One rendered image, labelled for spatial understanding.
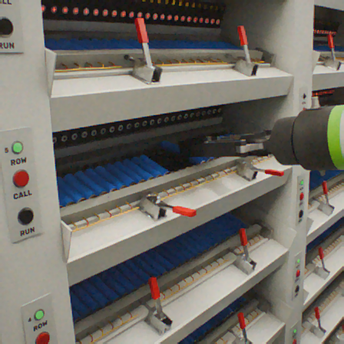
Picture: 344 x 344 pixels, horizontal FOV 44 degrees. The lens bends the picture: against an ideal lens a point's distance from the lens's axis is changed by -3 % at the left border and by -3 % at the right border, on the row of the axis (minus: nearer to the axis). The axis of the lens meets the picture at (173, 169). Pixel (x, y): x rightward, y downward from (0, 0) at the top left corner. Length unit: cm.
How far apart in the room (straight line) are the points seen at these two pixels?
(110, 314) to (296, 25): 68
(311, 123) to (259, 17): 44
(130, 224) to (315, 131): 29
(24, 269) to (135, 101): 26
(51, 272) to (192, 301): 35
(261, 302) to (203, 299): 33
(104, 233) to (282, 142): 29
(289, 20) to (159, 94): 44
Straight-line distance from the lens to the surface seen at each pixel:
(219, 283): 88
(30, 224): 51
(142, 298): 77
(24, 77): 49
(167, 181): 72
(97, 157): 75
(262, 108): 102
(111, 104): 57
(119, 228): 63
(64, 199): 63
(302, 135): 64
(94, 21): 77
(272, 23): 101
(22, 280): 53
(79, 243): 59
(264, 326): 112
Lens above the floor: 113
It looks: 14 degrees down
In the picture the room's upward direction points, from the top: 2 degrees counter-clockwise
